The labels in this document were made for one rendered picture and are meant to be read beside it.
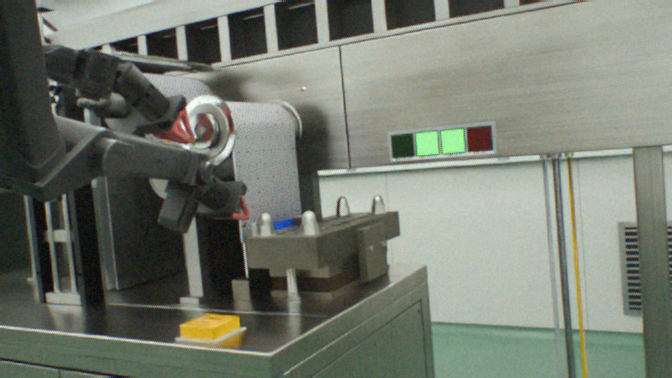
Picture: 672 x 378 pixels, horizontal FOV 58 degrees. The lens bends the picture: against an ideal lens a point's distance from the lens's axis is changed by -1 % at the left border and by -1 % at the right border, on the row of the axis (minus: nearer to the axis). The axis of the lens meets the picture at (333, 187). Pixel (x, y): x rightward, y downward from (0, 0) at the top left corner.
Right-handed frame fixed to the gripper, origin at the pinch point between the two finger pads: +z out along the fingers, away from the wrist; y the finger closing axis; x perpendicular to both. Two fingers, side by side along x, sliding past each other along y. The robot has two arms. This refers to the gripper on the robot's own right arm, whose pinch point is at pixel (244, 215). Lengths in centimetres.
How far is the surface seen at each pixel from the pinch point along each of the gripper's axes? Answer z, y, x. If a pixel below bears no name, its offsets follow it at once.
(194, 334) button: -16.8, 9.5, -28.2
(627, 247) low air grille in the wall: 254, 57, 86
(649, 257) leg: 49, 73, 8
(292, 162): 12.1, 0.2, 18.5
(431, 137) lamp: 19.6, 31.1, 26.3
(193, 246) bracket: -2.8, -9.0, -7.9
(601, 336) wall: 280, 41, 42
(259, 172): 1.1, 0.3, 10.4
